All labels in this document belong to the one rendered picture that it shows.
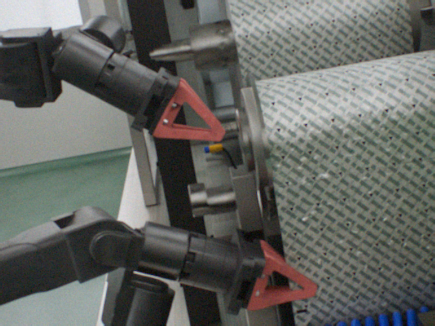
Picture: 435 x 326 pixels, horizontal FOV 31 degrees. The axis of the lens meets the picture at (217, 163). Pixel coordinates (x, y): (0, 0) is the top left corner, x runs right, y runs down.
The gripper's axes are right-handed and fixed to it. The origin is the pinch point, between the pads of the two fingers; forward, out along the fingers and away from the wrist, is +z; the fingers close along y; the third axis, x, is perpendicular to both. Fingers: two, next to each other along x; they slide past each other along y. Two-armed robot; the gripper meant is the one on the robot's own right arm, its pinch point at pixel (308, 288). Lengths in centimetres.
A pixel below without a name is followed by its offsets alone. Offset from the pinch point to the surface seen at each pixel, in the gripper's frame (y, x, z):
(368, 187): 0.3, 13.0, 2.6
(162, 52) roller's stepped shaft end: -30.2, 17.4, -21.9
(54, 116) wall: -556, -120, -78
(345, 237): 0.2, 7.0, 2.1
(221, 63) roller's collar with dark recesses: -29.4, 18.3, -13.6
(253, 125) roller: -1.2, 16.0, -11.2
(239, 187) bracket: -7.2, 7.4, -9.6
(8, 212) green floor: -442, -167, -83
